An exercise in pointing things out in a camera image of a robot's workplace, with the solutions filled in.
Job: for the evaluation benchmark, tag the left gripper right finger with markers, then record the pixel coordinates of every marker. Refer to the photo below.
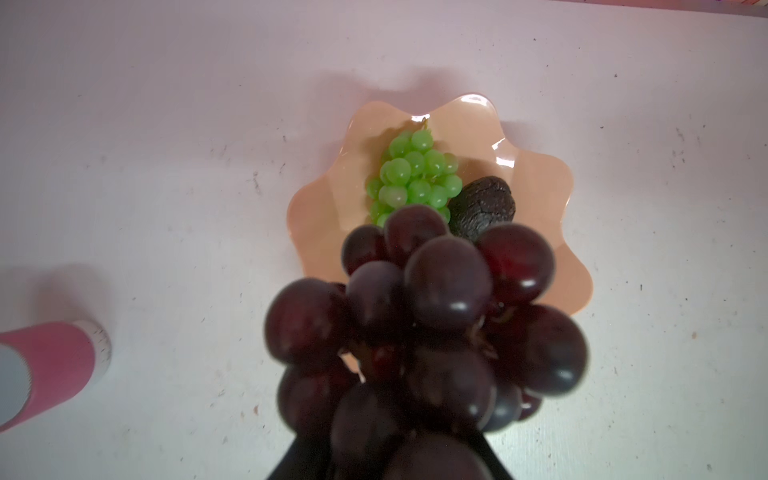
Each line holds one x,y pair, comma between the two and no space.
477,441

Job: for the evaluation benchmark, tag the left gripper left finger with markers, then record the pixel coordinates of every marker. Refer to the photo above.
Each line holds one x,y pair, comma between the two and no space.
307,458

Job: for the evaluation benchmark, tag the purple fake grape bunch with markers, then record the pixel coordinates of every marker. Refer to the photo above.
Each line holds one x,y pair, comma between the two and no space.
433,337

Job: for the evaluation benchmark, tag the dark fake avocado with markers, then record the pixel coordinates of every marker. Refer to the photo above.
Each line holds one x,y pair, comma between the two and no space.
481,204

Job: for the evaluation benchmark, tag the green fake grape bunch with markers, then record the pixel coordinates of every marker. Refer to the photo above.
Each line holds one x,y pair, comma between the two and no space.
413,170

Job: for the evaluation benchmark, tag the peach scalloped fruit bowl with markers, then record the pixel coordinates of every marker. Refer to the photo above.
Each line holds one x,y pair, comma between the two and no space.
322,213

